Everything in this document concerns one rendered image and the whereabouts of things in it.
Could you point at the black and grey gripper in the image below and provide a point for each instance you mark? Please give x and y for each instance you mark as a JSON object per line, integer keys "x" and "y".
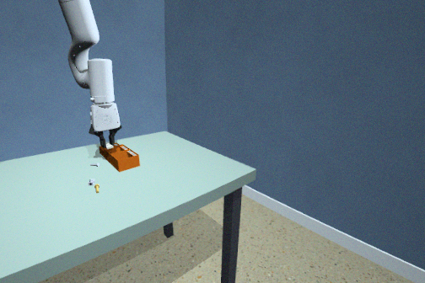
{"x": 105, "y": 117}

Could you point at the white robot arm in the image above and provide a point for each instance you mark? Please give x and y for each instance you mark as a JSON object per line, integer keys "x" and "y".
{"x": 97, "y": 74}

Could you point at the orange bin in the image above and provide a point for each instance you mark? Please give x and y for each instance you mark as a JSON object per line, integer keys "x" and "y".
{"x": 131, "y": 159}

